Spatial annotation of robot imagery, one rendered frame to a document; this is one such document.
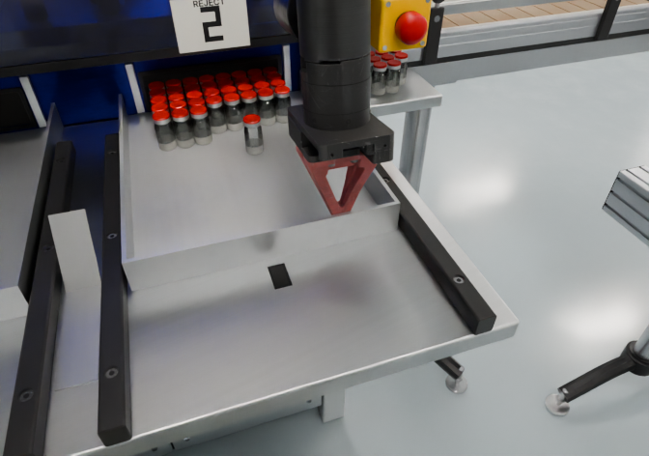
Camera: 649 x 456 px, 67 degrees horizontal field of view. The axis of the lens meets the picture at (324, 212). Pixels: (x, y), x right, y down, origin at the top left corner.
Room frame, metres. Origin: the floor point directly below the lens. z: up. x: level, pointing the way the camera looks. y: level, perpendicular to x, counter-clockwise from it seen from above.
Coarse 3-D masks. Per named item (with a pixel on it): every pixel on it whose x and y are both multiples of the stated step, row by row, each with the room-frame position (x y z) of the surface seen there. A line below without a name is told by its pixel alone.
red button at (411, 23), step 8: (400, 16) 0.64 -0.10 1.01; (408, 16) 0.63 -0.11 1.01; (416, 16) 0.63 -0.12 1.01; (400, 24) 0.63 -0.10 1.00; (408, 24) 0.62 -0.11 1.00; (416, 24) 0.63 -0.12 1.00; (424, 24) 0.63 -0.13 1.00; (400, 32) 0.63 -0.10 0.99; (408, 32) 0.62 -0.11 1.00; (416, 32) 0.63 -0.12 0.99; (424, 32) 0.63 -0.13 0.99; (400, 40) 0.63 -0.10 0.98; (408, 40) 0.62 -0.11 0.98; (416, 40) 0.63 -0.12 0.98
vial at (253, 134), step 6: (246, 126) 0.51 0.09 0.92; (252, 126) 0.51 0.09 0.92; (258, 126) 0.52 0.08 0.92; (246, 132) 0.51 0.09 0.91; (252, 132) 0.51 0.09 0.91; (258, 132) 0.51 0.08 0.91; (246, 138) 0.51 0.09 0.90; (252, 138) 0.51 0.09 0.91; (258, 138) 0.51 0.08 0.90; (246, 144) 0.52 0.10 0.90; (252, 144) 0.51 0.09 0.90; (258, 144) 0.51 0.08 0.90; (246, 150) 0.52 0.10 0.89; (252, 150) 0.51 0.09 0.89; (258, 150) 0.51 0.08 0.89
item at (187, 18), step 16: (176, 0) 0.57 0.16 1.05; (192, 0) 0.57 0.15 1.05; (208, 0) 0.58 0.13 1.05; (224, 0) 0.58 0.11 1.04; (240, 0) 0.59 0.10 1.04; (176, 16) 0.57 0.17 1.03; (192, 16) 0.57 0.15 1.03; (208, 16) 0.58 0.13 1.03; (224, 16) 0.58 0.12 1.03; (240, 16) 0.59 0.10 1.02; (176, 32) 0.57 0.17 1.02; (192, 32) 0.57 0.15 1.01; (224, 32) 0.58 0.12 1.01; (240, 32) 0.59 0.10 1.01; (192, 48) 0.57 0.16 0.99; (208, 48) 0.58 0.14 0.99
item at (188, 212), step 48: (144, 144) 0.54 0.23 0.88; (240, 144) 0.54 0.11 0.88; (288, 144) 0.54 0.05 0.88; (144, 192) 0.44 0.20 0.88; (192, 192) 0.44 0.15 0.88; (240, 192) 0.44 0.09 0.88; (288, 192) 0.44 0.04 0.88; (336, 192) 0.44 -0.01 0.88; (384, 192) 0.40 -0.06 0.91; (144, 240) 0.36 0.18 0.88; (192, 240) 0.36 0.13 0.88; (240, 240) 0.32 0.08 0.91; (288, 240) 0.34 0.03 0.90; (336, 240) 0.35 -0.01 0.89
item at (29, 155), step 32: (0, 160) 0.50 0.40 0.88; (32, 160) 0.50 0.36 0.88; (0, 192) 0.44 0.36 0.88; (32, 192) 0.39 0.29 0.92; (0, 224) 0.38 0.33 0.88; (32, 224) 0.35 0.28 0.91; (0, 256) 0.33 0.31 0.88; (32, 256) 0.32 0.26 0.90; (0, 288) 0.26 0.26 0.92; (0, 320) 0.26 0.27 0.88
